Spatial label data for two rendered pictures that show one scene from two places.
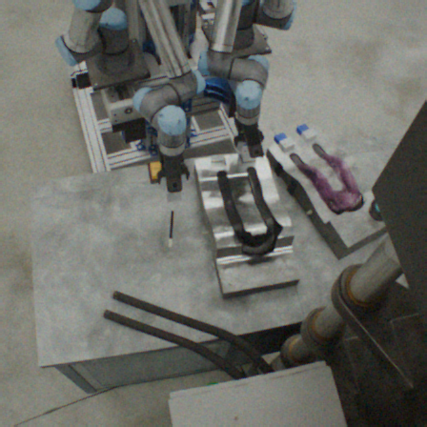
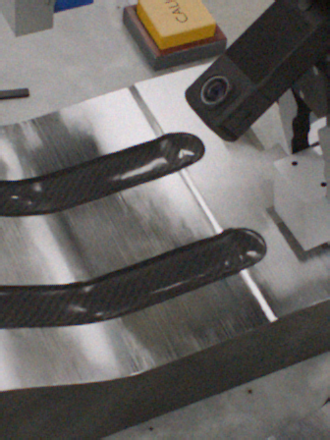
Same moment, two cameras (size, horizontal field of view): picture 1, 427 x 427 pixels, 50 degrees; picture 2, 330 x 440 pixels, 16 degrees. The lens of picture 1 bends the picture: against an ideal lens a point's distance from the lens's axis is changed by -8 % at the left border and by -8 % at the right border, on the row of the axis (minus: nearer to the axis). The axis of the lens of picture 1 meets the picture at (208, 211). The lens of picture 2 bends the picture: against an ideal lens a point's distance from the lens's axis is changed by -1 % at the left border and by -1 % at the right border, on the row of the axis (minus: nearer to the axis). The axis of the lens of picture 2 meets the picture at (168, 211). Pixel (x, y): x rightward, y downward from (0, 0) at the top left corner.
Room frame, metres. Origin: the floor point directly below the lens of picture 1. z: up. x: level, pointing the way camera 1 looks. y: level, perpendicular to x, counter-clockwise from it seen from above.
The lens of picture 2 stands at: (0.81, -0.65, 1.60)
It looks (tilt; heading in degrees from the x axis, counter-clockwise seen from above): 51 degrees down; 76
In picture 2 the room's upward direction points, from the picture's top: 8 degrees clockwise
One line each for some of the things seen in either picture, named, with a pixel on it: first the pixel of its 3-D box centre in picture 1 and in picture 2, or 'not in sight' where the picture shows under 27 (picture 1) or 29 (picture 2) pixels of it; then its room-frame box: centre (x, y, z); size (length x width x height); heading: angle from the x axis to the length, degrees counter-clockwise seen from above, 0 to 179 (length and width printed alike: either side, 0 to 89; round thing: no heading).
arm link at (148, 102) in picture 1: (155, 103); not in sight; (0.95, 0.19, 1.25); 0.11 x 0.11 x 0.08; 46
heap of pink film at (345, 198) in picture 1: (333, 178); not in sight; (1.01, -0.44, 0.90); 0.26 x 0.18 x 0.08; 35
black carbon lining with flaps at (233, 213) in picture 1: (249, 206); (30, 236); (0.84, -0.13, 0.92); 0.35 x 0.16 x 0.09; 17
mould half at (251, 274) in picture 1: (245, 217); (8, 270); (0.82, -0.13, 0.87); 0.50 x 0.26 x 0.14; 17
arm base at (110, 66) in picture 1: (113, 51); not in sight; (1.33, 0.42, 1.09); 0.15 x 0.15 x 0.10
